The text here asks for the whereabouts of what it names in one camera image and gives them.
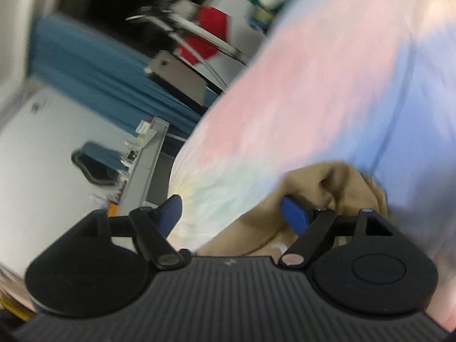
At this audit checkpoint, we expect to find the wavy frame mirror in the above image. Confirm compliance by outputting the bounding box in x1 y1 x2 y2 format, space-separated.
71 141 128 187

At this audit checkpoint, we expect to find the black silver chair back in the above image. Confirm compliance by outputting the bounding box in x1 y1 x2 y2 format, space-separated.
144 50 222 115

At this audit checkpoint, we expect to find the white dressing table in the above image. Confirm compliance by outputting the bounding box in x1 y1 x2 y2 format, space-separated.
107 117 175 216

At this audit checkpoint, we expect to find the garment steamer stand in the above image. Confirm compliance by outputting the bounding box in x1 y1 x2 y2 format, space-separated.
126 0 250 89

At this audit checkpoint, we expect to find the white air conditioner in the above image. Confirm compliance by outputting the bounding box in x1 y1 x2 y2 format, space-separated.
1 0 59 127

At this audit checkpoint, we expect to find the pastel tie-dye duvet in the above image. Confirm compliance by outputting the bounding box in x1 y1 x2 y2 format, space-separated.
169 0 455 330

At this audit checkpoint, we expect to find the tan khaki shirt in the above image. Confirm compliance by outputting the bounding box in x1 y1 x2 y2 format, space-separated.
196 161 388 260

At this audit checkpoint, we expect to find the left blue curtain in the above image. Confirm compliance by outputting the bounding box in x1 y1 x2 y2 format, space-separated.
28 14 201 136

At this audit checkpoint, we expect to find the red cloth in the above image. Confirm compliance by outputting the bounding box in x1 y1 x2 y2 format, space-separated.
171 1 237 65

